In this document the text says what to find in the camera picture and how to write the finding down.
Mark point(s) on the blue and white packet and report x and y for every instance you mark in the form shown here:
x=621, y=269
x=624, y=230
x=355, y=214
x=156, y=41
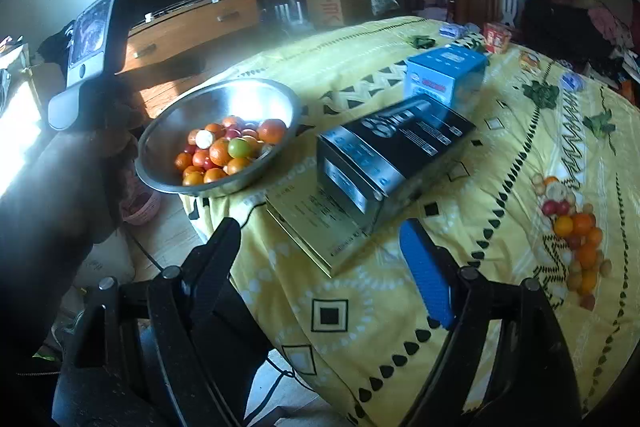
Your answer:
x=452, y=31
x=570, y=83

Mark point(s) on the wooden drawer cabinet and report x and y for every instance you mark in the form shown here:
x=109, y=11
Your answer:
x=200, y=22

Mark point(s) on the metal bowl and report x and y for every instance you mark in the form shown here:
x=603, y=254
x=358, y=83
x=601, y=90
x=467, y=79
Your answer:
x=200, y=102

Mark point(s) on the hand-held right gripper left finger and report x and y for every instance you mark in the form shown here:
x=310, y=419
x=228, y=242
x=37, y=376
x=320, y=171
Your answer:
x=210, y=267

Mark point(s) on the blue and green box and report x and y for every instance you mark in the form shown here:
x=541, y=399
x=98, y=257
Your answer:
x=445, y=67

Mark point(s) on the person's left hand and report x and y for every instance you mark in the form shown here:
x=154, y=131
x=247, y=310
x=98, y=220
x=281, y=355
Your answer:
x=115, y=122

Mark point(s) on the black printed box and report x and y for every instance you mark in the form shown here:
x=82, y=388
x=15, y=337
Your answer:
x=400, y=132

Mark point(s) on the small red box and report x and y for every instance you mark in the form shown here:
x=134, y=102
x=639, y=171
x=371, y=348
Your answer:
x=497, y=38

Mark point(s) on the heap of oranges and tomatoes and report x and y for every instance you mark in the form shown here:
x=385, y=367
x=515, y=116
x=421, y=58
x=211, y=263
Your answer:
x=220, y=152

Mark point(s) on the person's left forearm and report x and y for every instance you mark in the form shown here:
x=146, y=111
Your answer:
x=45, y=232

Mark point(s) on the pink plastic container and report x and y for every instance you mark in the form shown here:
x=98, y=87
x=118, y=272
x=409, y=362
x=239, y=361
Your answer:
x=142, y=209

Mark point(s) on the cardboard box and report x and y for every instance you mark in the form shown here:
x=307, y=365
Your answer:
x=324, y=6

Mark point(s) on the pile of clothes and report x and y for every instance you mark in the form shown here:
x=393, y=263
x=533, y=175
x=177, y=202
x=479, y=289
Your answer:
x=575, y=7

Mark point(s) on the small yellow packet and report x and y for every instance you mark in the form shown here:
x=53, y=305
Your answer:
x=531, y=61

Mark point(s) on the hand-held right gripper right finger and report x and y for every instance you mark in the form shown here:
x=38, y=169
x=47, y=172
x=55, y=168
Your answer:
x=427, y=272

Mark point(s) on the gold flat box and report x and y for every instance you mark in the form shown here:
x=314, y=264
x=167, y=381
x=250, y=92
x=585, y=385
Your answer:
x=310, y=217

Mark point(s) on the pile of oranges and tomatoes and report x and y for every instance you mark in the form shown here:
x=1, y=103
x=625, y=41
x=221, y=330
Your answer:
x=580, y=227

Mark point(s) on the green leafy vegetable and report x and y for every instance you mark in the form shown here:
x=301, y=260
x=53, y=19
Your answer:
x=600, y=127
x=540, y=96
x=420, y=42

